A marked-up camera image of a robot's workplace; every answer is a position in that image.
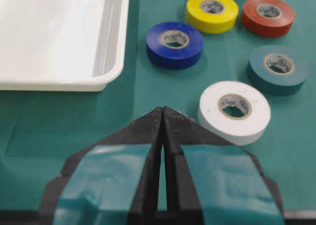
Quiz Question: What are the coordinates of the white plastic tray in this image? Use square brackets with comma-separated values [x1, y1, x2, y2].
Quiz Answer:
[0, 0, 129, 92]

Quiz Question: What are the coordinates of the green tape roll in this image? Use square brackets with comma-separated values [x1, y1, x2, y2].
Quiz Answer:
[247, 45, 309, 95]

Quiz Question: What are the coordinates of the green table cloth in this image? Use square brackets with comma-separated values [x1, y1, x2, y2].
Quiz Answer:
[0, 0, 316, 210]

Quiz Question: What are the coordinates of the yellow tape roll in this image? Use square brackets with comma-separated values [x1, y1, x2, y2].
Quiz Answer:
[186, 0, 239, 34]

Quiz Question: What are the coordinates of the red tape roll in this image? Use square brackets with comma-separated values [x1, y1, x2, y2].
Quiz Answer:
[241, 0, 295, 38]

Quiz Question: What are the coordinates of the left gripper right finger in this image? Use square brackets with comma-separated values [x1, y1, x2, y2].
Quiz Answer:
[162, 106, 284, 225]

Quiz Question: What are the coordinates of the blue tape roll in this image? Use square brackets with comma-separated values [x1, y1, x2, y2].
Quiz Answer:
[146, 21, 203, 70]

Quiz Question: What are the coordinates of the white tape roll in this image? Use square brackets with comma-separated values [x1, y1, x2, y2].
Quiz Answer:
[197, 81, 271, 146]

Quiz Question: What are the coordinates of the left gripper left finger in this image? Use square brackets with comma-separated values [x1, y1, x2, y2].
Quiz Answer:
[39, 107, 163, 225]

